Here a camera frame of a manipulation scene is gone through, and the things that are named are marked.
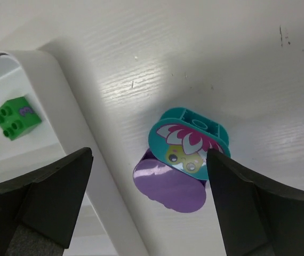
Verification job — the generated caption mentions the purple round lego piece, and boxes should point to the purple round lego piece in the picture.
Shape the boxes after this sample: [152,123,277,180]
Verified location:
[133,149,206,213]

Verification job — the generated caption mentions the green lego brick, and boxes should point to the green lego brick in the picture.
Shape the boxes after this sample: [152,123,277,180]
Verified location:
[0,97,42,141]

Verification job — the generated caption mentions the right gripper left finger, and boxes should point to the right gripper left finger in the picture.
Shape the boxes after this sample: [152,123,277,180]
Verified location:
[0,147,93,255]

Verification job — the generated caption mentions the teal printed lego piece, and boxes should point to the teal printed lego piece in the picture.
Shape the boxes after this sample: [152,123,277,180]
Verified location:
[148,107,231,181]

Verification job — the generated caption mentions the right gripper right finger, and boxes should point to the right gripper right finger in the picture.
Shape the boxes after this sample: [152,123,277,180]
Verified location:
[207,149,304,255]

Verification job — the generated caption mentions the white three-compartment tray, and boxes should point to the white three-compartment tray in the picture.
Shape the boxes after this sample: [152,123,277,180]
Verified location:
[0,50,148,255]

